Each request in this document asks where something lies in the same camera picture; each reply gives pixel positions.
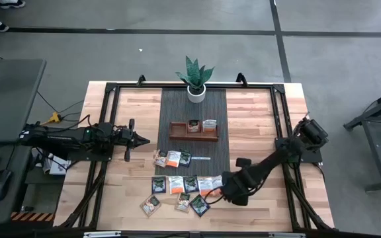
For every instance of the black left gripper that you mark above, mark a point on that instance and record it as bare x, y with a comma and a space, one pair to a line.
131, 142

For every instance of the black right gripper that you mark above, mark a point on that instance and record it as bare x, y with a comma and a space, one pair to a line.
240, 188

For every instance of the dark blue tea packet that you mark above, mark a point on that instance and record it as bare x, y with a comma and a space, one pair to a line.
185, 158
190, 184
158, 185
199, 205

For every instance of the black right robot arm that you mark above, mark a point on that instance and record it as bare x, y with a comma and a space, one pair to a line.
276, 158

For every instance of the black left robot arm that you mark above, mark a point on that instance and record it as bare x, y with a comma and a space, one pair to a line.
61, 137

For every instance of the wooden tea organizer tray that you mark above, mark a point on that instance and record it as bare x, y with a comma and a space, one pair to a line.
177, 130

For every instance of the white label strip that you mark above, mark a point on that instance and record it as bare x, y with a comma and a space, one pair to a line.
200, 158

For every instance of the grey woven placemat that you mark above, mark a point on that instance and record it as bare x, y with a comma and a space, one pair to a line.
177, 109

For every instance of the snake plant in white pot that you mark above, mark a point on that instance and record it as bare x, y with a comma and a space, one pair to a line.
196, 94

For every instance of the white box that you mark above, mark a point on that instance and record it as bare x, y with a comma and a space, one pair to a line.
58, 167

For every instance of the yellow power plug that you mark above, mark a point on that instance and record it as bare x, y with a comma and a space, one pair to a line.
55, 117

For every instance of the dark low side desk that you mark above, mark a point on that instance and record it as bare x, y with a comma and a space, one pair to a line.
15, 198

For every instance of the grey side desk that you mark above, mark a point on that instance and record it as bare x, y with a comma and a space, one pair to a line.
8, 99

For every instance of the black computer mouse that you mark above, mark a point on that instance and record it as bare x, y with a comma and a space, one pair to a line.
0, 183

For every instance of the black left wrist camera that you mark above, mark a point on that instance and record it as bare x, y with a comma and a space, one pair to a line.
123, 133

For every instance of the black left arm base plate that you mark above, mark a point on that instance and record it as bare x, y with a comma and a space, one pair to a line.
88, 157

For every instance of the black curved bracket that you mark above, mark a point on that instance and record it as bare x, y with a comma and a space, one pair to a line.
242, 80
141, 81

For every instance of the silver metal bracket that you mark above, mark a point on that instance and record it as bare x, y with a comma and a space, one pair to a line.
286, 235
102, 234

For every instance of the black metal rig frame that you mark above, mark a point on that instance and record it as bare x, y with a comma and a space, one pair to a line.
194, 85

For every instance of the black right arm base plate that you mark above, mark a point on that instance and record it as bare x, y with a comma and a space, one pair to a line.
313, 155

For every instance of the dark metal cart frame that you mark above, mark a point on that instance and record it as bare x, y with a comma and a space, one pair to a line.
375, 152

